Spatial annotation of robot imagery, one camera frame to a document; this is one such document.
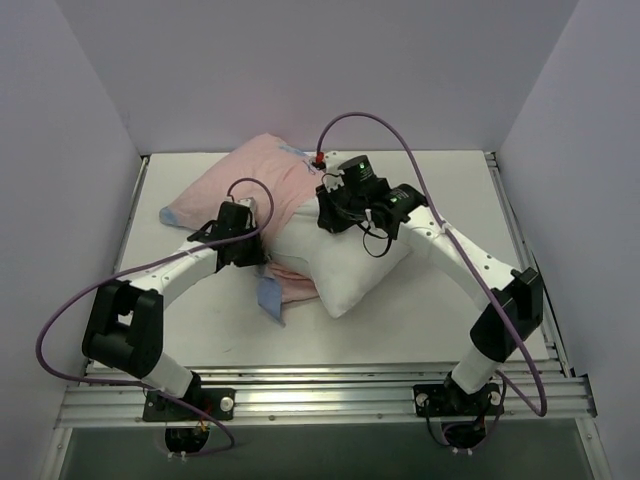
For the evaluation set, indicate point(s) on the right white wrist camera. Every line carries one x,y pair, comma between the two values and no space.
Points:
328,164

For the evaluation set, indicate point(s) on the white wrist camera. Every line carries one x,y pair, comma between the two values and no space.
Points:
328,164
248,202

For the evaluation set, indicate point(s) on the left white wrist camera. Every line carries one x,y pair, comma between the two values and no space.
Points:
248,202

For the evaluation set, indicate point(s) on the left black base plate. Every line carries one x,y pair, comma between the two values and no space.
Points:
219,403

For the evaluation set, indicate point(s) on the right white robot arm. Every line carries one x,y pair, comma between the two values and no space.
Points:
509,300

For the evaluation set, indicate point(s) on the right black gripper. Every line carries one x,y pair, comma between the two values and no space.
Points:
328,212

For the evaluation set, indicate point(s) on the aluminium front rail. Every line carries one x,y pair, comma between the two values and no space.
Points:
270,396

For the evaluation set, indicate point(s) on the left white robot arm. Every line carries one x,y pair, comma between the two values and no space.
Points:
125,330

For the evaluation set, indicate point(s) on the blue and pink printed pillowcase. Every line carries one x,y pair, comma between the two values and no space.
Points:
279,177

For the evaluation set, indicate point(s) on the white pillow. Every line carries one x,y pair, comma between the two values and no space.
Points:
339,269

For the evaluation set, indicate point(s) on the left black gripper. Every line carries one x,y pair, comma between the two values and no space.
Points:
245,248

